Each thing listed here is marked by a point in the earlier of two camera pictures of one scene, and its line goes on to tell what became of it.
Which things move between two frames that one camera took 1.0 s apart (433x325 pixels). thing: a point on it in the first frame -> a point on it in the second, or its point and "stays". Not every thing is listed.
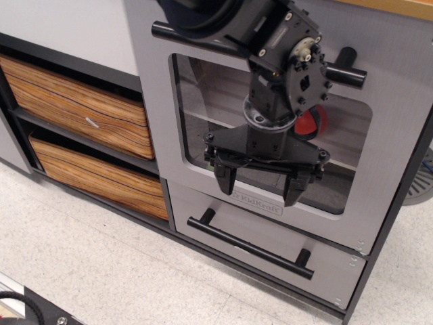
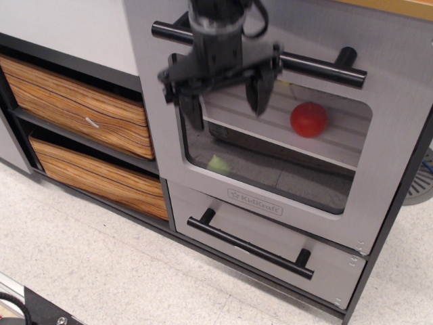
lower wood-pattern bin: x=139 y=191 stays
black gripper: x=271 y=147 -> x=219 y=57
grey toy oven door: x=393 y=49 stays
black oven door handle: x=345 y=72 stays
